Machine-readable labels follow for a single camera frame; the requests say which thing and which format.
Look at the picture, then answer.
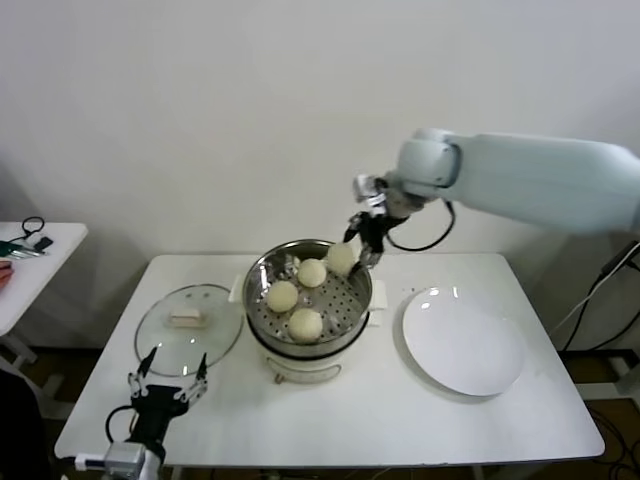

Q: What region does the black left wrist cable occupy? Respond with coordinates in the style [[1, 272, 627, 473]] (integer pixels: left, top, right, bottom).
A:
[[105, 404, 139, 446]]

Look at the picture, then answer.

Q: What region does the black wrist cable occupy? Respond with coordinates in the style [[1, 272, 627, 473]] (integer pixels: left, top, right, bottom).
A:
[[105, 404, 139, 446], [387, 199, 456, 251]]

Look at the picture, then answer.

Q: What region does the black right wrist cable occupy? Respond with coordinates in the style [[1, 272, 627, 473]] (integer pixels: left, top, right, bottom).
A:
[[387, 199, 456, 251]]

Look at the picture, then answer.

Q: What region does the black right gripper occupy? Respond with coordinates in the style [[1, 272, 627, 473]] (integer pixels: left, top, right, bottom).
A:
[[343, 209, 396, 279]]

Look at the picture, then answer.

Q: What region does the white steamed baozi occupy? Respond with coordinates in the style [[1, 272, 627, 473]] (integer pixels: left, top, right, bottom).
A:
[[265, 280, 300, 314], [288, 308, 324, 344], [297, 258, 327, 289], [327, 243, 359, 275]]

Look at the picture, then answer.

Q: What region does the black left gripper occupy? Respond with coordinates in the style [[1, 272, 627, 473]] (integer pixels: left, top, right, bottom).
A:
[[125, 347, 209, 444]]

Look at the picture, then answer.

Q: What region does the black bulky object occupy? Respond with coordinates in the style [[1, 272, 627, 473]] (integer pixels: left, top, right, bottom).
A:
[[0, 369, 54, 480]]

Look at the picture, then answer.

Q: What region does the black metal floor bar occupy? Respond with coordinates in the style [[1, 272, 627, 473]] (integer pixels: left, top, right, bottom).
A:
[[558, 349, 640, 362]]

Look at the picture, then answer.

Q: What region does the white power cable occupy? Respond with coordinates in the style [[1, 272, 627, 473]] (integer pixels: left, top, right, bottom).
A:
[[549, 244, 640, 334]]

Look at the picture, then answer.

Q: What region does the perforated steel steamer basket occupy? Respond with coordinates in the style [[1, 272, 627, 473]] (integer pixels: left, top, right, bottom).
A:
[[241, 239, 374, 354]]

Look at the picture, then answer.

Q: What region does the round glass lid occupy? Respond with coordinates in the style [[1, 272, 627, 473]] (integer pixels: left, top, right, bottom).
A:
[[132, 283, 244, 379]]

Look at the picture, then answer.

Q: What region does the white folding side table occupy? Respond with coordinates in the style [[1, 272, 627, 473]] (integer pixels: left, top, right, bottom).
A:
[[0, 222, 89, 371]]

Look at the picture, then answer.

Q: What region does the black power cable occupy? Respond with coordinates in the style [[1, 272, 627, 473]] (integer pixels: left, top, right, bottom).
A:
[[564, 259, 640, 351]]

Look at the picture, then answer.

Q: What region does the white round plate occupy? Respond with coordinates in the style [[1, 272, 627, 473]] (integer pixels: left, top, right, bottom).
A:
[[401, 287, 526, 397]]

